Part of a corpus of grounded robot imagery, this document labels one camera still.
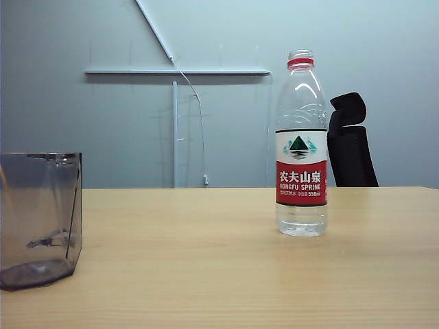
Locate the black mesh office chair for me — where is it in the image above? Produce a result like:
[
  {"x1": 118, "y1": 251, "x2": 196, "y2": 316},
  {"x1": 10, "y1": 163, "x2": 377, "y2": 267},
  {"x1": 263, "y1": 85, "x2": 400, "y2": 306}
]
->
[{"x1": 326, "y1": 91, "x2": 380, "y2": 188}]

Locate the Nongfu Spring water bottle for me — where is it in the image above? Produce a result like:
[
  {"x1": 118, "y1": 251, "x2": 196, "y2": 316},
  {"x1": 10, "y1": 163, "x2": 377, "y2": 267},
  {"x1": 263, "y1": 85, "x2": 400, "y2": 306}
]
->
[{"x1": 275, "y1": 49, "x2": 329, "y2": 238}]

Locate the diagonal white wall rail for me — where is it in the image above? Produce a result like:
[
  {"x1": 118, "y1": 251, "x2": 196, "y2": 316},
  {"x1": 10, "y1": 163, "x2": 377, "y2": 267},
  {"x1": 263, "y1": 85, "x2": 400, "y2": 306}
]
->
[{"x1": 134, "y1": 0, "x2": 175, "y2": 62}]

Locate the long horizontal white wall rail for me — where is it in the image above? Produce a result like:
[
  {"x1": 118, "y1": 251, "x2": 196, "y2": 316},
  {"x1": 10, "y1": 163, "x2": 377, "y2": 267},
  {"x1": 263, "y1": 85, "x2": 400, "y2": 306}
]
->
[{"x1": 84, "y1": 68, "x2": 272, "y2": 77}]

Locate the transparent grey angular mug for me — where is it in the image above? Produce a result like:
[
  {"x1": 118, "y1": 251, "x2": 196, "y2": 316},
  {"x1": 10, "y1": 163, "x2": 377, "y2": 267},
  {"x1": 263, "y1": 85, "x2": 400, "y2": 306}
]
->
[{"x1": 0, "y1": 151, "x2": 84, "y2": 293}]

